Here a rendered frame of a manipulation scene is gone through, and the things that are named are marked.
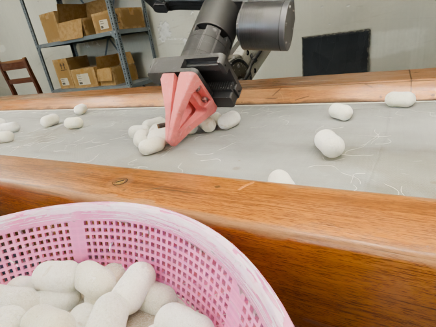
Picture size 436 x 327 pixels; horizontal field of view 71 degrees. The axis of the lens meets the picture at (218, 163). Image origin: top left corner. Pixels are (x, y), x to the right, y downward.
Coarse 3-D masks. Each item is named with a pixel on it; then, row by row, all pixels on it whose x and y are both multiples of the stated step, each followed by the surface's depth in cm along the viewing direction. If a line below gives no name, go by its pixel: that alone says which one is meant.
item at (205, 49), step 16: (192, 32) 38; (208, 32) 37; (192, 48) 36; (208, 48) 36; (224, 48) 38; (192, 64) 35; (208, 64) 34; (224, 64) 34; (208, 80) 38; (224, 80) 37
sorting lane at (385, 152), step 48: (0, 144) 51; (48, 144) 47; (96, 144) 43; (192, 144) 37; (240, 144) 35; (288, 144) 33; (384, 144) 30; (432, 144) 28; (384, 192) 22; (432, 192) 21
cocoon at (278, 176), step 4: (272, 172) 23; (276, 172) 23; (280, 172) 23; (284, 172) 23; (272, 176) 23; (276, 176) 23; (280, 176) 22; (284, 176) 22; (288, 176) 22; (268, 180) 23; (272, 180) 23; (276, 180) 22; (280, 180) 22; (284, 180) 22; (288, 180) 22; (292, 180) 22
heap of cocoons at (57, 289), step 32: (0, 288) 17; (32, 288) 18; (64, 288) 18; (96, 288) 17; (128, 288) 16; (160, 288) 17; (0, 320) 15; (32, 320) 15; (64, 320) 15; (96, 320) 14; (128, 320) 17; (160, 320) 14; (192, 320) 14
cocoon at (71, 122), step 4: (64, 120) 54; (68, 120) 53; (72, 120) 53; (76, 120) 53; (80, 120) 54; (64, 124) 54; (68, 124) 53; (72, 124) 53; (76, 124) 53; (80, 124) 54
